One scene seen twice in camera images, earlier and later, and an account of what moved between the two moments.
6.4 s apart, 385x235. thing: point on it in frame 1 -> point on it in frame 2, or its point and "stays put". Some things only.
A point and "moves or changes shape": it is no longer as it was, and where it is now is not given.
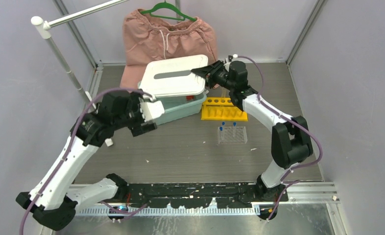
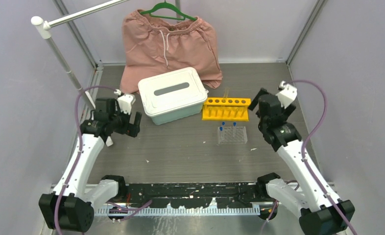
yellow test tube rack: [222, 108] stays put
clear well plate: [232, 134] stays put
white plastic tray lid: [173, 77] moves or changes shape
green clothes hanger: [169, 5] stays put
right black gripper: [209, 72] -> [288, 111]
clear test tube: [221, 129] stays put
